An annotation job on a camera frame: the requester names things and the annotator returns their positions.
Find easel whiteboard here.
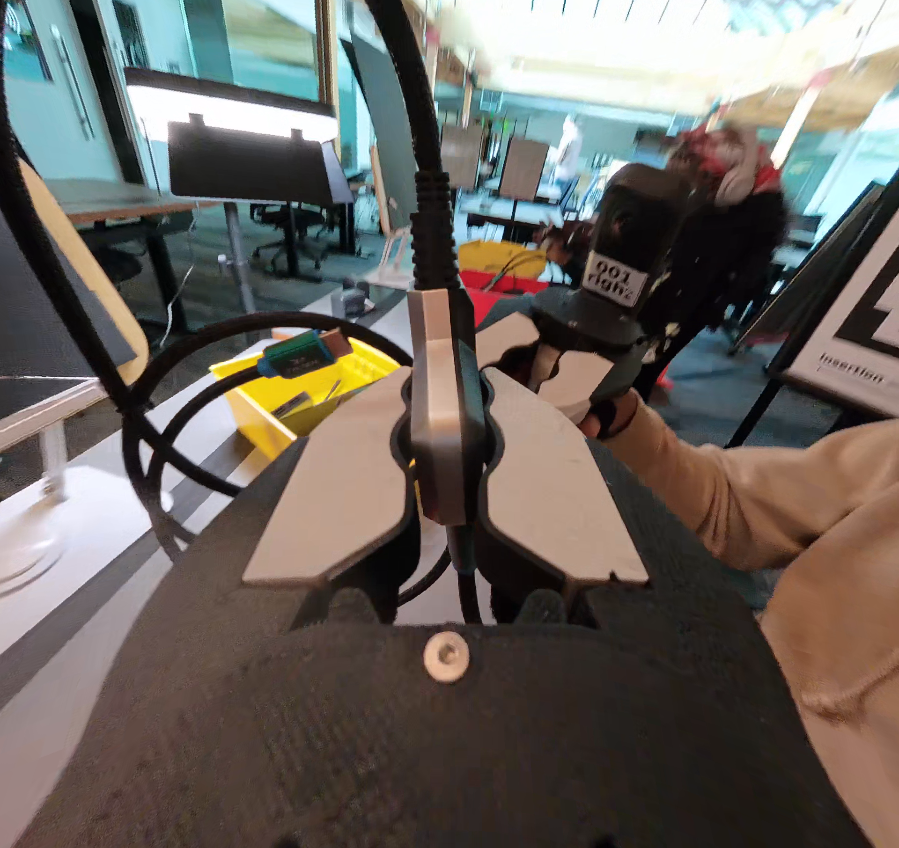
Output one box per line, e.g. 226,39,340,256
499,138,550,202
439,124,486,192

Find grey board on stand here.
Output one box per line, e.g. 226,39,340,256
340,37,422,287

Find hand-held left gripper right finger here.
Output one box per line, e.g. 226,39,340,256
478,367,650,591

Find person's right forearm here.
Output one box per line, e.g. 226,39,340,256
604,388,899,571

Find black board wooden edge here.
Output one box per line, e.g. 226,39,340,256
0,160,150,400

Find small grey box device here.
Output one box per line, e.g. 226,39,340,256
330,283,373,319

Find person in beige hoodie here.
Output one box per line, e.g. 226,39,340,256
762,546,899,848

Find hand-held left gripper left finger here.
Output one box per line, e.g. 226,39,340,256
241,367,422,589

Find red plastic bin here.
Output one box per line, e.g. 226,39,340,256
460,269,552,329

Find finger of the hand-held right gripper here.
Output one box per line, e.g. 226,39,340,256
530,346,619,425
476,311,542,372

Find black white tag sign board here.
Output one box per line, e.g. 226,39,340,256
766,167,899,417

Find yellow plastic bin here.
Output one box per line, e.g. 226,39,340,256
457,239,549,280
209,339,415,463

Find thick black braided cable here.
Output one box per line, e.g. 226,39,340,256
0,0,463,421

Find white desk stand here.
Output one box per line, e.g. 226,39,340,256
0,378,117,585

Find black braided hdmi cable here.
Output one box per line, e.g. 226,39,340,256
121,311,486,628

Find wooden top office desk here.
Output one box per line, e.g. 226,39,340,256
45,177,205,333

